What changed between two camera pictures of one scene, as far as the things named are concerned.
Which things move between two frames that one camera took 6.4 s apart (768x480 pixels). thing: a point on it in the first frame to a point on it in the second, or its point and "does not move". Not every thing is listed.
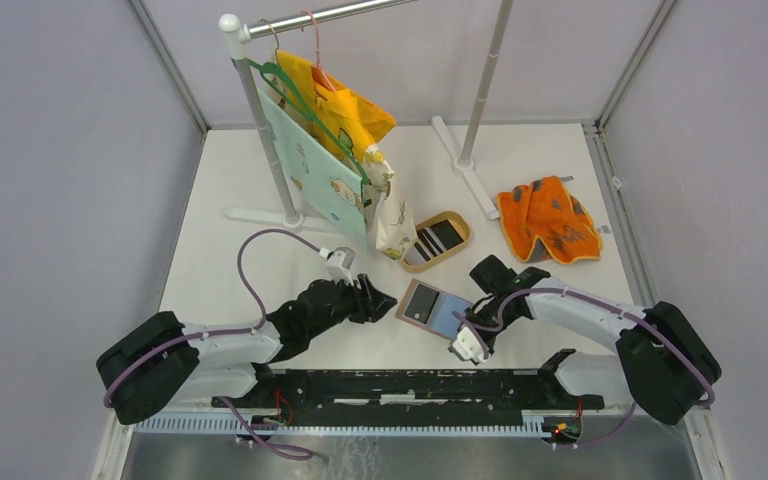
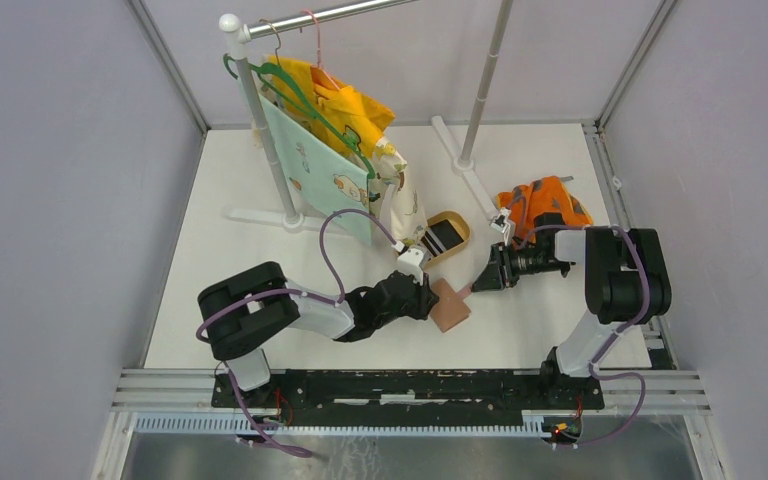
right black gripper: [469, 312] to [491, 278]
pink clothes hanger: [316, 69] does not move
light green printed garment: [315, 166] does not move
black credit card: [447, 234] does not move
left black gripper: [369, 301] to [426, 299]
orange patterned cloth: [544, 211] does not move
